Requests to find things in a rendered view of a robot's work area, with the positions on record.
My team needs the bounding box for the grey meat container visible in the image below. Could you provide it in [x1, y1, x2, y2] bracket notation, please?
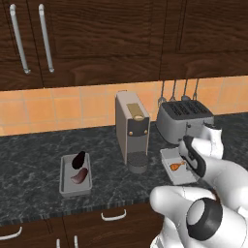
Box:
[160, 146, 202, 186]

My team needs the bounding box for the orange chicken drumstick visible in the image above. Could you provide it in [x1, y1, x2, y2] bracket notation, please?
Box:
[170, 160, 187, 171]

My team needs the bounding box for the reddish brown potato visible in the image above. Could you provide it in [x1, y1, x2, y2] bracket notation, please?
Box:
[70, 167, 89, 185]

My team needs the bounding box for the grey vegetable container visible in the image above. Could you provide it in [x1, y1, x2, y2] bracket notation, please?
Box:
[58, 152, 93, 198]

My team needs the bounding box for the grey coffee machine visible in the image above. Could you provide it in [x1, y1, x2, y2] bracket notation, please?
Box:
[114, 90, 151, 174]

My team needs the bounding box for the silver four-slot toaster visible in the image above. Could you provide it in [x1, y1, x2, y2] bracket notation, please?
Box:
[156, 100, 216, 145]

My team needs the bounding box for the hanging metal utensil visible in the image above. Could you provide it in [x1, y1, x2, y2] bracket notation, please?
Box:
[169, 79, 178, 103]
[192, 78, 200, 102]

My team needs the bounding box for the hanging metal ladle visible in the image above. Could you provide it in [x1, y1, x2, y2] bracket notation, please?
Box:
[180, 78, 192, 103]

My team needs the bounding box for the dark wood cupboard door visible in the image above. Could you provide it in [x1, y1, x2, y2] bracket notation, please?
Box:
[159, 0, 248, 81]
[0, 0, 45, 92]
[26, 0, 163, 89]

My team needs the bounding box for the dark wood drawer front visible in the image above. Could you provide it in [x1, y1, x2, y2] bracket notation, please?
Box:
[0, 216, 54, 248]
[62, 202, 164, 240]

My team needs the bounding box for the silver drawer handle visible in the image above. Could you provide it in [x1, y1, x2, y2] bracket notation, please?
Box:
[0, 226, 23, 242]
[101, 208, 128, 223]

